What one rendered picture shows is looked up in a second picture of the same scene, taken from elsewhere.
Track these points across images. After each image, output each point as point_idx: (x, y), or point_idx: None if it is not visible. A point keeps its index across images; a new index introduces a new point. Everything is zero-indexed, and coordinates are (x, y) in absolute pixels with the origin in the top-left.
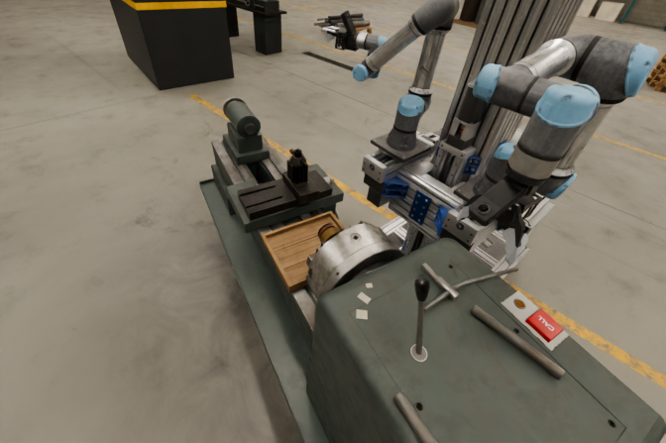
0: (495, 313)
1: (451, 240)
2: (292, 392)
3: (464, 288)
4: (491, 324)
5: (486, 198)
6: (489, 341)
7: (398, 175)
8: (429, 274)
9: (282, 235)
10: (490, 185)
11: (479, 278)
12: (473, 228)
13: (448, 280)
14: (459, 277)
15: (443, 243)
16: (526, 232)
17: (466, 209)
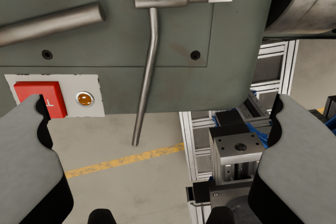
0: (84, 47)
1: (233, 102)
2: None
3: (146, 38)
4: (59, 13)
5: None
6: None
7: None
8: None
9: None
10: (258, 221)
11: (145, 76)
12: (227, 156)
13: (174, 23)
14: (168, 49)
15: (239, 85)
16: (188, 194)
17: (323, 143)
